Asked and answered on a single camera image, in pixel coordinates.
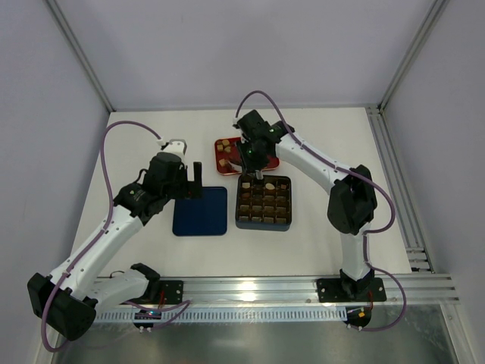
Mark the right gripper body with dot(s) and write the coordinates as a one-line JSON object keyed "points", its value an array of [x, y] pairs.
{"points": [[256, 164]]}

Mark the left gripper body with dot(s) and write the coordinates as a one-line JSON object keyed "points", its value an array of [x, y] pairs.
{"points": [[188, 186]]}

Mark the metal tongs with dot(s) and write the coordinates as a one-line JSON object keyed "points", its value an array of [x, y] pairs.
{"points": [[234, 161]]}

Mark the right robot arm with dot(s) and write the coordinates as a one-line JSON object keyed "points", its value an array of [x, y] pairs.
{"points": [[350, 209]]}

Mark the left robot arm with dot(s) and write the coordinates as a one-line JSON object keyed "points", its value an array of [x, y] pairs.
{"points": [[69, 298]]}

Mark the blue chocolate tin box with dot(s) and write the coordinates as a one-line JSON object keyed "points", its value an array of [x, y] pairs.
{"points": [[265, 210]]}

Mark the blue tin lid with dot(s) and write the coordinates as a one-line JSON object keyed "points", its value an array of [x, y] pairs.
{"points": [[205, 216]]}

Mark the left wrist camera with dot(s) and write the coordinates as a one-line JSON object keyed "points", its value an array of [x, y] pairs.
{"points": [[174, 146]]}

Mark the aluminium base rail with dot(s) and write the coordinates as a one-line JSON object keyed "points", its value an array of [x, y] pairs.
{"points": [[420, 288]]}

